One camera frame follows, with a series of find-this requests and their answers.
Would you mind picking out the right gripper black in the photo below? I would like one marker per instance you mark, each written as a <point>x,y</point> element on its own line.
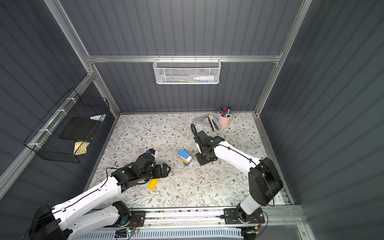
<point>199,139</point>

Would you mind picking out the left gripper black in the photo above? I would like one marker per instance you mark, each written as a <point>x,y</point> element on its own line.
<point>157,171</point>

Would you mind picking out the long yellow lego brick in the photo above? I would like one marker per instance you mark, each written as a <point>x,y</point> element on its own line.
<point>153,184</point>

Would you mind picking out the white lego brick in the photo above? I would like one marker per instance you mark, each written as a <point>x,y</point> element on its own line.
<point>188,159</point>

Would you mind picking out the light blue long lego brick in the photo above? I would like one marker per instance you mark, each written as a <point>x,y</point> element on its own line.
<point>183,154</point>

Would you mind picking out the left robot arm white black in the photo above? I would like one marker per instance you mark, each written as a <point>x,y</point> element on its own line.
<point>74,217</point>

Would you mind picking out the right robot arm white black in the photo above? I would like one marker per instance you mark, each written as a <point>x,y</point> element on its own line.
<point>264,179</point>

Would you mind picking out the grey triangle ruler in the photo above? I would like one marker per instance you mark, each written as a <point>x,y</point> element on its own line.
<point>202,120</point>

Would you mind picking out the pink pen cup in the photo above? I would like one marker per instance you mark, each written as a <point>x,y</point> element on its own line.
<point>224,121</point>

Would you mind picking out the floral table mat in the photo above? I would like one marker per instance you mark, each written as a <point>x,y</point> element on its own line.
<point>218,184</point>

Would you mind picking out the yellow sticky notes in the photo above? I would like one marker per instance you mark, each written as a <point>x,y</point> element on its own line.
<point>80,148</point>

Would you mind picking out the white bottle in basket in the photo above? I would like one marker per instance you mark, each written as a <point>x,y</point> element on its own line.
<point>204,78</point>

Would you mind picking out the pastel sticky notes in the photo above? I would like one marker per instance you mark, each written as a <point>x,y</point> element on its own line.
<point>98,117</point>

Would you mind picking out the black notebook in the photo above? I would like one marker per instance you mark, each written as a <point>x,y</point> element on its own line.
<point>80,130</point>

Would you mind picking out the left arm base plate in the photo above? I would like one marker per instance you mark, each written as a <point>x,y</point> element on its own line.
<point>131,220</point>

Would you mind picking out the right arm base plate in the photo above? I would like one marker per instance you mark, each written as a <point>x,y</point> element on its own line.
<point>238,216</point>

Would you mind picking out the white wire mesh basket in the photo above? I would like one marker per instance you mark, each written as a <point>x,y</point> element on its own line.
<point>182,73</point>

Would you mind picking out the black wire basket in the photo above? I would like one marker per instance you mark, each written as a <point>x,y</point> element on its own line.
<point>47,144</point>

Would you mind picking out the aluminium front rail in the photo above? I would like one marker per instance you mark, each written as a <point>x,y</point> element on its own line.
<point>204,217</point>

